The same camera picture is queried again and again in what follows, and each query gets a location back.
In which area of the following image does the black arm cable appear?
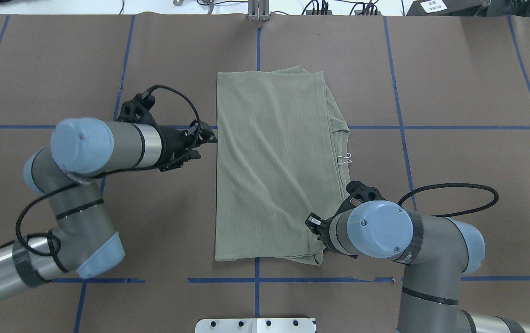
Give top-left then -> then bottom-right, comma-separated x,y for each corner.
15,85 -> 203,257

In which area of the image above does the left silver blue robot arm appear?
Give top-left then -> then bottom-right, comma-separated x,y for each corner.
0,117 -> 218,301

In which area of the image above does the aluminium frame post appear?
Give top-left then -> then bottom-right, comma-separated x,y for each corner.
247,0 -> 271,21

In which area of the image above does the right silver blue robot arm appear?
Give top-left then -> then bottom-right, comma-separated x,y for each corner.
305,200 -> 530,333

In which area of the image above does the black power adapter with label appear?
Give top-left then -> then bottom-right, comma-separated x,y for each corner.
405,0 -> 491,17

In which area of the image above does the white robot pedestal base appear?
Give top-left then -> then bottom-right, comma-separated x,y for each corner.
195,317 -> 317,333

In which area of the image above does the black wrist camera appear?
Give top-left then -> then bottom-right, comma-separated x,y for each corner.
116,93 -> 158,127
336,180 -> 385,214

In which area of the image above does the olive green long-sleeve shirt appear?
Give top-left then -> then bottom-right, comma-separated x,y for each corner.
215,66 -> 350,265

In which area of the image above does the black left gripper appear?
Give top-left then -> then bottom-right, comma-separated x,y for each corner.
158,124 -> 218,172

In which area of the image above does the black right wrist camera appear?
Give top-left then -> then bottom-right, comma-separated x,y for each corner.
336,180 -> 385,214

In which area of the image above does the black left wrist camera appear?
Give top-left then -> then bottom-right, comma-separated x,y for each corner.
116,93 -> 158,127

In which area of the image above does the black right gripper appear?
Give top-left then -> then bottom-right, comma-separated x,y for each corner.
305,213 -> 339,253

